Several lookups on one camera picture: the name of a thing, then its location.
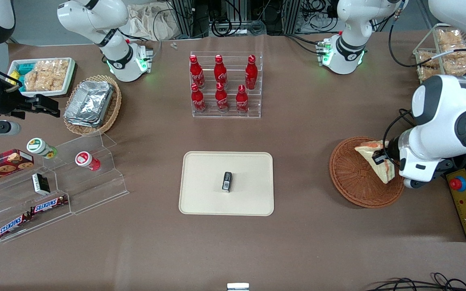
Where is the oval tan wicker basket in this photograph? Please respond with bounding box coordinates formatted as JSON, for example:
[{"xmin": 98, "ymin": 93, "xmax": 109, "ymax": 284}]
[{"xmin": 63, "ymin": 75, "xmax": 122, "ymax": 136}]

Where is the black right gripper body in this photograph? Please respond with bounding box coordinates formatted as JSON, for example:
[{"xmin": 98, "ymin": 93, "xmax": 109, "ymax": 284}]
[{"xmin": 0, "ymin": 91, "xmax": 36, "ymax": 120}]

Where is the red cola bottle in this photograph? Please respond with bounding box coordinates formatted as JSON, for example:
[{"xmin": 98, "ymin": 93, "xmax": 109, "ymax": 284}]
[
  {"xmin": 245, "ymin": 55, "xmax": 258, "ymax": 90},
  {"xmin": 191, "ymin": 83, "xmax": 207, "ymax": 114},
  {"xmin": 235, "ymin": 84, "xmax": 250, "ymax": 114},
  {"xmin": 215, "ymin": 82, "xmax": 229, "ymax": 113},
  {"xmin": 189, "ymin": 55, "xmax": 205, "ymax": 89},
  {"xmin": 214, "ymin": 55, "xmax": 228, "ymax": 86}
]

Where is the tangled black floor cable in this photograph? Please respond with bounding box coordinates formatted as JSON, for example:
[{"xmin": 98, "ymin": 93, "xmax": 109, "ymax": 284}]
[{"xmin": 364, "ymin": 273, "xmax": 466, "ymax": 291}]

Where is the Snickers bar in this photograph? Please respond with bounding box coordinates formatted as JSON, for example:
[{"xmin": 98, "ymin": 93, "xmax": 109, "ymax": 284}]
[
  {"xmin": 0, "ymin": 213, "xmax": 32, "ymax": 239},
  {"xmin": 30, "ymin": 195, "xmax": 69, "ymax": 215}
]

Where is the aluminium foil tray stack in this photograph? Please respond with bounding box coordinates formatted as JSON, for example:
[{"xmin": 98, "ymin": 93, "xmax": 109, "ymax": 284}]
[{"xmin": 64, "ymin": 80, "xmax": 114, "ymax": 128}]

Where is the green lidded cup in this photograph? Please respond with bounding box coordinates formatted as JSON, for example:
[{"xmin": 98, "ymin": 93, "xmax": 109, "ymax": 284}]
[{"xmin": 26, "ymin": 137, "xmax": 58, "ymax": 159}]

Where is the red cookie box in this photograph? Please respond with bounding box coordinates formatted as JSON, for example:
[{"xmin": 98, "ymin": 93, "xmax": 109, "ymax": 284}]
[{"xmin": 0, "ymin": 149, "xmax": 35, "ymax": 188}]

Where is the round brown wicker basket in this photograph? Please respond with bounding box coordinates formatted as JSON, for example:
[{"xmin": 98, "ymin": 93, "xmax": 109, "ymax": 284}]
[{"xmin": 329, "ymin": 136, "xmax": 406, "ymax": 209}]

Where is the clear acrylic step shelf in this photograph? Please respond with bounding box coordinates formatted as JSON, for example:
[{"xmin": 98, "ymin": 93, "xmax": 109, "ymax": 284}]
[{"xmin": 0, "ymin": 131, "xmax": 130, "ymax": 244}]

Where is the black cable grey sleeve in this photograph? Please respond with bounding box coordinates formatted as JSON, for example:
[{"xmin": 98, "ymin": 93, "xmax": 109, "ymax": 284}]
[{"xmin": 388, "ymin": 0, "xmax": 466, "ymax": 69}]

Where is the white wire basket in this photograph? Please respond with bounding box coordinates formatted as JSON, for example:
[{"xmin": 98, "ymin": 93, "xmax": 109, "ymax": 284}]
[{"xmin": 413, "ymin": 23, "xmax": 466, "ymax": 81}]

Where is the coiled black cable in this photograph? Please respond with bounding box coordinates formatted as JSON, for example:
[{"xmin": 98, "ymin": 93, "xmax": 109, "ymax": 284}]
[{"xmin": 211, "ymin": 16, "xmax": 233, "ymax": 38}]

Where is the triangle sandwich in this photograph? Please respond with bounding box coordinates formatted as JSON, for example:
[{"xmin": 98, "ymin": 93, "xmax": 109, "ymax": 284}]
[{"xmin": 354, "ymin": 139, "xmax": 396, "ymax": 185}]

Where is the clear acrylic bottle rack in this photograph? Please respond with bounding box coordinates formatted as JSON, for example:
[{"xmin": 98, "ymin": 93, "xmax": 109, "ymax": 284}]
[{"xmin": 190, "ymin": 51, "xmax": 264, "ymax": 119}]

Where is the cream plastic tray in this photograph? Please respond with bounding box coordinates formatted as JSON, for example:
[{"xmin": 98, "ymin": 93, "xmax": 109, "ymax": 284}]
[{"xmin": 178, "ymin": 151, "xmax": 275, "ymax": 217}]

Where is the small black white box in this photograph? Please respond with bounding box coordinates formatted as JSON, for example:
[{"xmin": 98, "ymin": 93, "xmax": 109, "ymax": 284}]
[{"xmin": 32, "ymin": 173, "xmax": 51, "ymax": 195}]

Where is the white plastic snack container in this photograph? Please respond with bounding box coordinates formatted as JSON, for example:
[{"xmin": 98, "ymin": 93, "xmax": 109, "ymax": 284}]
[{"xmin": 8, "ymin": 57, "xmax": 76, "ymax": 99}]

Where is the white cloth bag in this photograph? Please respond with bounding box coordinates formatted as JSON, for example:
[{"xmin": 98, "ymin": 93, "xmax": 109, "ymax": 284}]
[{"xmin": 127, "ymin": 3, "xmax": 186, "ymax": 42}]

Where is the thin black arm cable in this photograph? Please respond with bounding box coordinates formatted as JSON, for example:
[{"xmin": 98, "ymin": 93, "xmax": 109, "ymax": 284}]
[{"xmin": 383, "ymin": 108, "xmax": 416, "ymax": 162}]

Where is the red lidded cup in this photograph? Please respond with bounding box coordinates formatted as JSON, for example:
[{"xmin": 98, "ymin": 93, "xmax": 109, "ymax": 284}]
[{"xmin": 75, "ymin": 151, "xmax": 101, "ymax": 171}]

